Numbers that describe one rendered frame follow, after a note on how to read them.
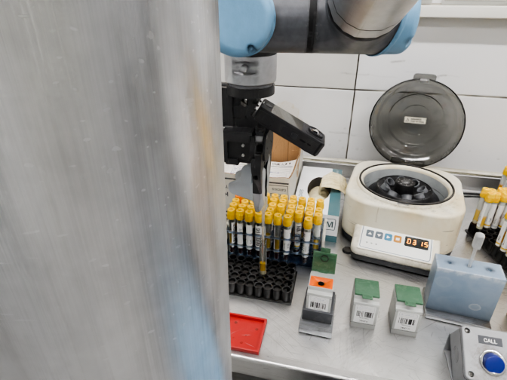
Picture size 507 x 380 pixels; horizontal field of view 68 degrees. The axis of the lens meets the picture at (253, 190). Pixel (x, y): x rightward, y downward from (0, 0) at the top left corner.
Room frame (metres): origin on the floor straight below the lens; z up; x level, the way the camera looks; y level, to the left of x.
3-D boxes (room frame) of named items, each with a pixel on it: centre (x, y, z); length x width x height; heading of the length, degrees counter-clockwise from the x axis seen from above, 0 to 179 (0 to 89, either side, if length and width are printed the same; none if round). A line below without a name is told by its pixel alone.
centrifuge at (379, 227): (0.73, -0.33, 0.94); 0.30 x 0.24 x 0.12; 158
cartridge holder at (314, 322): (0.47, -0.11, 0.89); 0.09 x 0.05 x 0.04; 165
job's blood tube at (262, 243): (0.55, -0.02, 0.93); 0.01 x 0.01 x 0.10
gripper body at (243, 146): (0.56, 0.01, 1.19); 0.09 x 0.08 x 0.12; 77
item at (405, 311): (0.45, -0.25, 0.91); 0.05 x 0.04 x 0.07; 167
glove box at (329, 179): (0.81, -0.17, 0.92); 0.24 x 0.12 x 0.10; 167
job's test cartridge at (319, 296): (0.47, -0.11, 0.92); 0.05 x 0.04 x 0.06; 165
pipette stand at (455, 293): (0.48, -0.35, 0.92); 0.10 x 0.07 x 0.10; 72
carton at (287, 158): (0.87, 0.01, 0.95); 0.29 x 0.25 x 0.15; 167
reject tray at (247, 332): (0.43, 0.02, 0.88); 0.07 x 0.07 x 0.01; 77
